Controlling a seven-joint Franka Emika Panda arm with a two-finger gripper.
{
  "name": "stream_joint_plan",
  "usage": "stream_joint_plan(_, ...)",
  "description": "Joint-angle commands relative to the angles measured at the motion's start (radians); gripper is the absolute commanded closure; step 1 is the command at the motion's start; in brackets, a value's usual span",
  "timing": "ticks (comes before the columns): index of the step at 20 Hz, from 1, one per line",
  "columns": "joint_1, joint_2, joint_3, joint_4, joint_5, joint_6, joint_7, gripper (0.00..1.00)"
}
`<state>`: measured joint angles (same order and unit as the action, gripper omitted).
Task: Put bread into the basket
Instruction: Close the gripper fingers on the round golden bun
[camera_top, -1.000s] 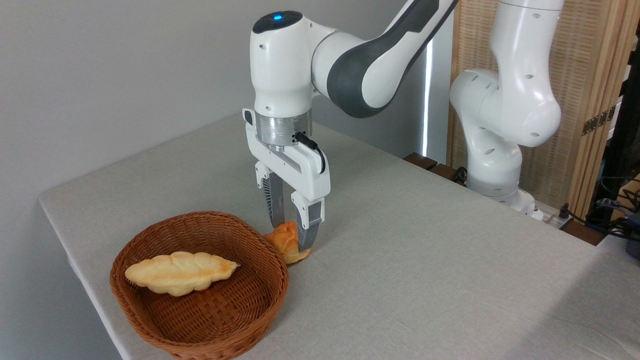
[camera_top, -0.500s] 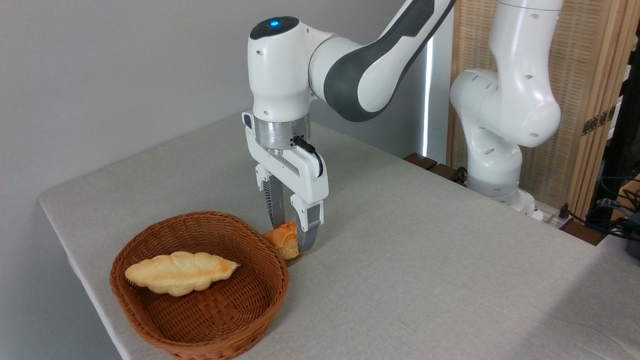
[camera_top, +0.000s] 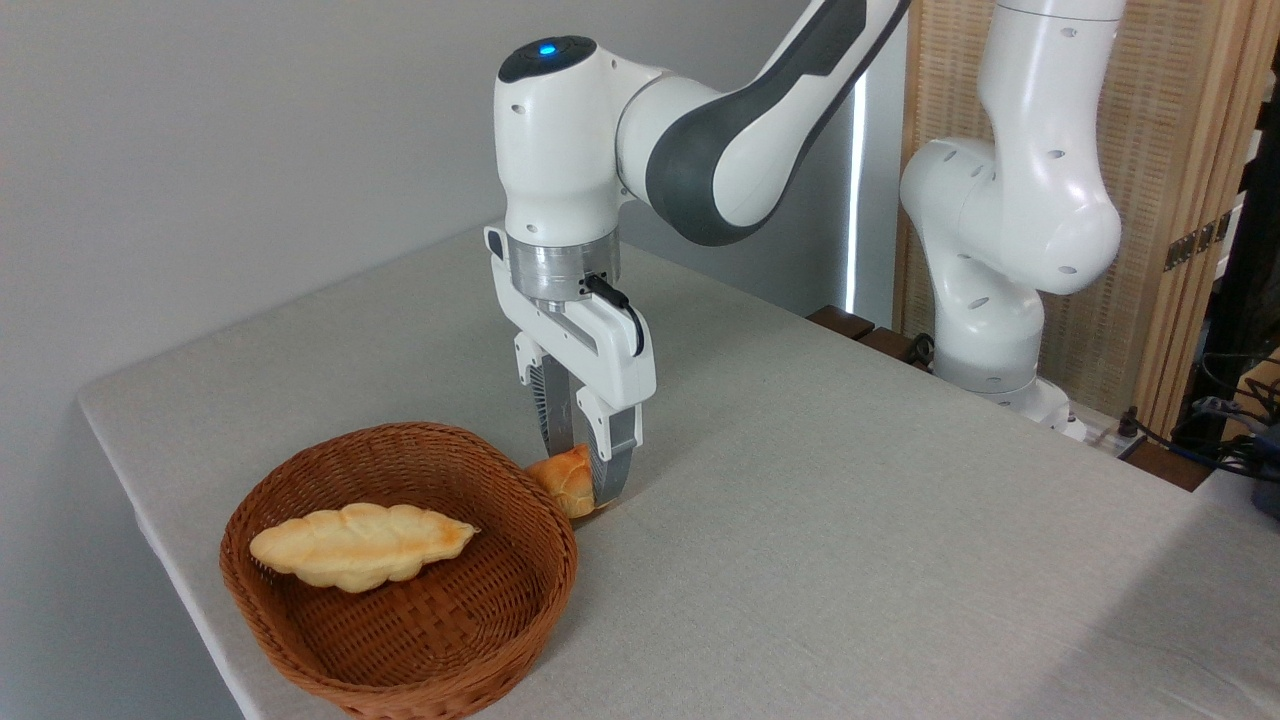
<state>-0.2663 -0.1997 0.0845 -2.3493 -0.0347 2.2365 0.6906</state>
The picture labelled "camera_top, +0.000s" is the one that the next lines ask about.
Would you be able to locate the long pale braided bread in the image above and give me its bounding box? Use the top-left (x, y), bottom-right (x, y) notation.
top-left (249, 502), bottom-right (481, 593)

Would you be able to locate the black floor cable bundle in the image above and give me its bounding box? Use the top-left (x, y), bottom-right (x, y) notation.
top-left (1118, 350), bottom-right (1280, 483)

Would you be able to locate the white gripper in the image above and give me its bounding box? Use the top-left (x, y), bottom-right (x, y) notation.
top-left (484, 222), bottom-right (658, 507)

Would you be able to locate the brown woven wicker basket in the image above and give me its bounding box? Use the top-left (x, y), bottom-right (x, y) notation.
top-left (219, 421), bottom-right (580, 720)

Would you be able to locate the brass screen hinge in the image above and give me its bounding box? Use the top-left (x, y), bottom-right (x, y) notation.
top-left (1164, 212), bottom-right (1233, 273)

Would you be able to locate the round golden bread roll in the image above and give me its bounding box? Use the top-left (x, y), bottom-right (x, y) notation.
top-left (527, 445), bottom-right (602, 520)

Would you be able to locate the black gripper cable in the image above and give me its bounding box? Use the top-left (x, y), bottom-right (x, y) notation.
top-left (583, 274), bottom-right (647, 358)

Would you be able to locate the grey tablecloth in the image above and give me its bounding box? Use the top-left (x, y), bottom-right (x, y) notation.
top-left (78, 232), bottom-right (1280, 720)

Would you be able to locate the vertical white light strip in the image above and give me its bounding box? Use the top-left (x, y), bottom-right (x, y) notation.
top-left (845, 70), bottom-right (871, 314)

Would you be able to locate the dark blue object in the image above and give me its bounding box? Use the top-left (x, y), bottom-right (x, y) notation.
top-left (1248, 422), bottom-right (1280, 518)

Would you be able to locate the black vertical stand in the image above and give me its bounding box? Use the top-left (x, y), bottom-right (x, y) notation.
top-left (1188, 95), bottom-right (1280, 453)

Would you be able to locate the dark brown wooden board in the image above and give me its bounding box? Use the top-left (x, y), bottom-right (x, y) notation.
top-left (806, 305), bottom-right (1213, 493)

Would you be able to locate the wooden rattan folding screen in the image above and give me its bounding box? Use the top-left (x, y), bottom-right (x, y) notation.
top-left (893, 0), bottom-right (1280, 441)

